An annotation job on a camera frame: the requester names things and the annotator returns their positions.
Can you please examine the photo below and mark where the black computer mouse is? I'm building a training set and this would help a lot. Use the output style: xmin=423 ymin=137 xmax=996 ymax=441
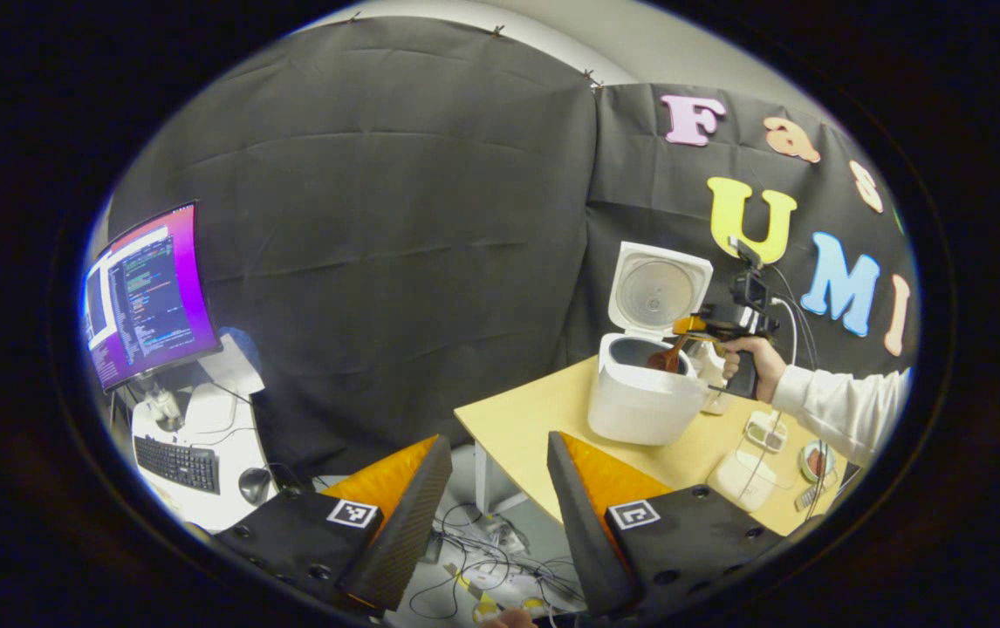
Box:
xmin=238 ymin=467 xmax=272 ymax=507

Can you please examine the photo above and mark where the black backdrop cloth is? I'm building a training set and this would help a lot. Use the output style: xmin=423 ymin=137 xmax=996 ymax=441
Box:
xmin=103 ymin=16 xmax=920 ymax=481

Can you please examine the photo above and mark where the brown wooden spoon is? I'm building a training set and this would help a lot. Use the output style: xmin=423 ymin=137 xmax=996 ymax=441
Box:
xmin=647 ymin=334 xmax=691 ymax=374

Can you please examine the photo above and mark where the pale green plate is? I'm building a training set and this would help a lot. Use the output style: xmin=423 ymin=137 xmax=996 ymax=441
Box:
xmin=799 ymin=439 xmax=839 ymax=485

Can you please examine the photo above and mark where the white table leg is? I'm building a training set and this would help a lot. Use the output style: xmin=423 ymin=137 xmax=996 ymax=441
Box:
xmin=474 ymin=440 xmax=529 ymax=517

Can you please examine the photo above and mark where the white divided bean dish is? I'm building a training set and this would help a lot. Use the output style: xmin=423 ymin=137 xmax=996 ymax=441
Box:
xmin=744 ymin=410 xmax=789 ymax=454

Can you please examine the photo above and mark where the silver monitor stand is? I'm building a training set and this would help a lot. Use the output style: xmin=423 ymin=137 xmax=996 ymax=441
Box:
xmin=129 ymin=373 xmax=187 ymax=434

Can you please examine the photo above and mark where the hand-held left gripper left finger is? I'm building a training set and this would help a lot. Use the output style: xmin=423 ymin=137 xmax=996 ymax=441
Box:
xmin=214 ymin=434 xmax=454 ymax=614

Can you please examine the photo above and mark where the black keyboard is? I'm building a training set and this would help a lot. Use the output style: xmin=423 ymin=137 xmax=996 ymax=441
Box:
xmin=134 ymin=433 xmax=222 ymax=495

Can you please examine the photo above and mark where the tangle of floor cables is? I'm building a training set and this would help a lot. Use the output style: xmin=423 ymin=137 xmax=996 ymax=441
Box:
xmin=408 ymin=502 xmax=588 ymax=625

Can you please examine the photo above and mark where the white desk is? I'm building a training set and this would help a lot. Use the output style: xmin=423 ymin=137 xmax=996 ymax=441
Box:
xmin=112 ymin=331 xmax=291 ymax=535

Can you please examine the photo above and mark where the computer monitor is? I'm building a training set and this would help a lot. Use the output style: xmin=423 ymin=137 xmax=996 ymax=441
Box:
xmin=83 ymin=201 xmax=223 ymax=393

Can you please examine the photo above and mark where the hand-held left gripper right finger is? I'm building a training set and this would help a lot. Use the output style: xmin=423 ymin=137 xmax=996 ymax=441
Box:
xmin=546 ymin=430 xmax=789 ymax=616

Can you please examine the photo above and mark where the white rice cooker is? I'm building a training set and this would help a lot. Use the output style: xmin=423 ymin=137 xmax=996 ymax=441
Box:
xmin=587 ymin=242 xmax=716 ymax=447

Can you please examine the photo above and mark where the cream tray of rice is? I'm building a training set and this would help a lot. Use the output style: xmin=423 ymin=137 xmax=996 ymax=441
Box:
xmin=708 ymin=449 xmax=778 ymax=514

